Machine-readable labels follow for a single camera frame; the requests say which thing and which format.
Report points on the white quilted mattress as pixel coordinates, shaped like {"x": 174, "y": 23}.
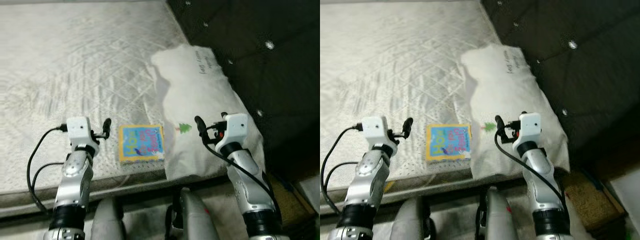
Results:
{"x": 390, "y": 60}
{"x": 75, "y": 60}

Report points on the colourful children's book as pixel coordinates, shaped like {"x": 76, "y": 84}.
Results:
{"x": 141, "y": 142}
{"x": 447, "y": 142}

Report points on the white pillow with green tree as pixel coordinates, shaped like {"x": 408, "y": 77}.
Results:
{"x": 200, "y": 90}
{"x": 505, "y": 90}

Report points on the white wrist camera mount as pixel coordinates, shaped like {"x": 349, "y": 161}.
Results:
{"x": 235, "y": 127}
{"x": 79, "y": 129}
{"x": 374, "y": 128}
{"x": 530, "y": 125}

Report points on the grey robot leg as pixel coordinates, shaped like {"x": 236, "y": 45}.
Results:
{"x": 195, "y": 217}
{"x": 407, "y": 220}
{"x": 502, "y": 217}
{"x": 107, "y": 220}

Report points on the grey right robot leg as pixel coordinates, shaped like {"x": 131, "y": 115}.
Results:
{"x": 195, "y": 217}
{"x": 502, "y": 217}

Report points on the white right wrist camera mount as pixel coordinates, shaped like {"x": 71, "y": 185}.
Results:
{"x": 235, "y": 127}
{"x": 530, "y": 125}

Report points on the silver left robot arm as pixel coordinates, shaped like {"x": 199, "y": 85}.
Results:
{"x": 367, "y": 180}
{"x": 72, "y": 180}

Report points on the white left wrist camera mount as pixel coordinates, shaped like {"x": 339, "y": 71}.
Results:
{"x": 374, "y": 128}
{"x": 79, "y": 129}

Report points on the black tufted headboard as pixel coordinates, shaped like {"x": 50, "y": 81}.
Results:
{"x": 260, "y": 30}
{"x": 575, "y": 30}

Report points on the grey left robot leg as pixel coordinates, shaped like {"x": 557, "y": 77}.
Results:
{"x": 407, "y": 220}
{"x": 107, "y": 220}

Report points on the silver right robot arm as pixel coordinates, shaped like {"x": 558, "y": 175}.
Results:
{"x": 245, "y": 180}
{"x": 542, "y": 180}

